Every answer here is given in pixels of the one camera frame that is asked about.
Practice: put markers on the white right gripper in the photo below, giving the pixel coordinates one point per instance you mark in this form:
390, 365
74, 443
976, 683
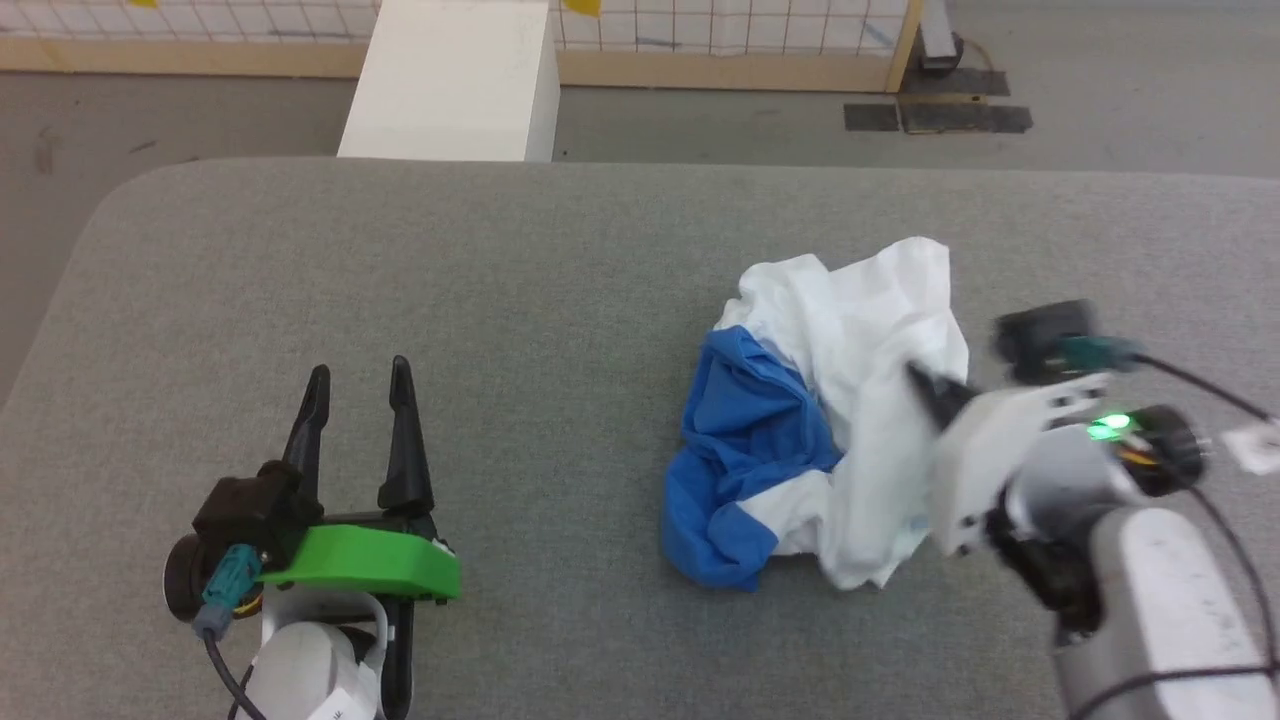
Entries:
1000, 460

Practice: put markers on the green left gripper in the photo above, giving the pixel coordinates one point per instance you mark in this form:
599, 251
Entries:
365, 565

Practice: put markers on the white and blue garment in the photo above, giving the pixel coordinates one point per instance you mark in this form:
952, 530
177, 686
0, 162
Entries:
850, 420

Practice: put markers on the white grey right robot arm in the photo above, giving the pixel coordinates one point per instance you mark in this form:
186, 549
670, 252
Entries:
1160, 590

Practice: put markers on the large black floor mat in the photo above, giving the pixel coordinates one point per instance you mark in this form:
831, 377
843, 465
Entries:
965, 115

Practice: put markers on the small black floor mat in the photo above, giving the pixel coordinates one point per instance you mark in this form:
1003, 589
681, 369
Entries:
872, 117

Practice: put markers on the white rectangular box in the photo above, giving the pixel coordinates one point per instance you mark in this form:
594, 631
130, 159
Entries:
450, 85

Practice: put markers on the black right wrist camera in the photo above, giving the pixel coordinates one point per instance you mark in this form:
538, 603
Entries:
1045, 335

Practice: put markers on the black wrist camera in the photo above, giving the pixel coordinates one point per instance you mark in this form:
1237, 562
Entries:
250, 520
1045, 335

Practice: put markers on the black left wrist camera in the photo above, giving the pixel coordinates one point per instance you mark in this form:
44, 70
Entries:
250, 520

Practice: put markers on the grey metal post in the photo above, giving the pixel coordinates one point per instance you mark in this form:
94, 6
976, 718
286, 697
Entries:
940, 30

